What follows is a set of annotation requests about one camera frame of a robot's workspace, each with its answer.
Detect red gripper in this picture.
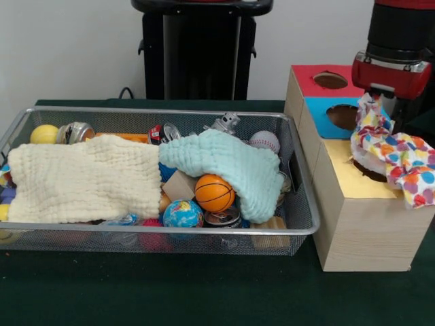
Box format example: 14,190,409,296
351,52,433,102

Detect multicoloured patterned cloth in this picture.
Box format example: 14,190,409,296
350,94,435,209

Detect wooden box with three holes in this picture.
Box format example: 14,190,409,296
283,65,435,272

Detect shallow clear mesh bin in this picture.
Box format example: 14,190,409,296
0,105,320,257

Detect white baseball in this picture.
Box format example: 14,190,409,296
249,130,281,156

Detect grey toy robot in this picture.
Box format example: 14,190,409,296
204,112,241,137

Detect mint waffle cloth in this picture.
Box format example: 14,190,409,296
158,129,285,223

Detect orange toy basketball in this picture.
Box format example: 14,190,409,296
194,174,237,213

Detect plain wooden block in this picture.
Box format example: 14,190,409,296
161,170,198,202

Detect blue globe ball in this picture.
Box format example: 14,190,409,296
162,199,204,229

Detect crushed silver drink can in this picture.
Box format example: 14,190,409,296
56,122,96,146

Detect cream waffle cloth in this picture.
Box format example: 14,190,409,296
7,134,164,225

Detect yellow ball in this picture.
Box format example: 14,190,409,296
30,124,60,145

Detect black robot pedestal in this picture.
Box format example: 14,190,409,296
131,0,273,101

